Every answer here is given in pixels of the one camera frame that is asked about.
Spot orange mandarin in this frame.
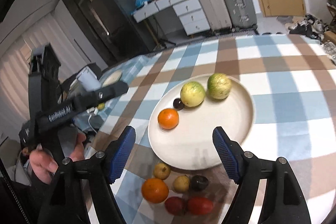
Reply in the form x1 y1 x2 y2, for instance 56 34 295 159
141 178 169 204
157 109 179 130

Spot green guava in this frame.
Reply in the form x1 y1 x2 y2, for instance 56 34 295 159
180 81 206 107
207 73 232 100

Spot dark plum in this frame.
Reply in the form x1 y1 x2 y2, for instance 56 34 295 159
173 98 185 111
190 175 210 192

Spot person's left hand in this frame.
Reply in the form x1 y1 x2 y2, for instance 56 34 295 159
28 133 87 185

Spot large cream plate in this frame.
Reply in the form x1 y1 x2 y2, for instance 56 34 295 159
147 77 255 170

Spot left brown longan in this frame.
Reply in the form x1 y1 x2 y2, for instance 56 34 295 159
153 162 171 180

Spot brown longan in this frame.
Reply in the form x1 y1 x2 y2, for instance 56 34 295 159
153 162 171 180
173 175 190 193

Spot white curtains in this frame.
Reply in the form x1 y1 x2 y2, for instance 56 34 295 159
0 14 87 141

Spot small green lime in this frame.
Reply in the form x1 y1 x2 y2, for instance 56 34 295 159
97 103 105 110

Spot white cylindrical canister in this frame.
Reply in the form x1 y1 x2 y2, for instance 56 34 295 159
76 66 101 92

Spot right brown longan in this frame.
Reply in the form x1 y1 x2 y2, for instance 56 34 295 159
173 175 190 193

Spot oblong red tomato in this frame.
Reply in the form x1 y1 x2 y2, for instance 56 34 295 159
187 197 214 215

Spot round red tomato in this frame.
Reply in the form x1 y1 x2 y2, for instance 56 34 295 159
165 196 187 215

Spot small cream plate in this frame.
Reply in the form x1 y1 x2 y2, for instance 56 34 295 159
102 70 122 87

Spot checkered tablecloth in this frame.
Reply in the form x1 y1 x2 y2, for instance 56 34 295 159
88 35 335 223

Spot dark grey refrigerator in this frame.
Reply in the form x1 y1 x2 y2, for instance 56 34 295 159
91 0 157 59

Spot silver suitcase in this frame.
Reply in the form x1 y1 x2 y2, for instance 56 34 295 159
224 0 257 30

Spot beige suitcase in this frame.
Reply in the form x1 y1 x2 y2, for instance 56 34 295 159
199 0 232 31

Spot white drawer desk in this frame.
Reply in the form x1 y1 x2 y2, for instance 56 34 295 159
133 0 210 36

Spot cardboard box on floor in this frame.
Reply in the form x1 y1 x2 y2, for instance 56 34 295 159
322 31 336 45

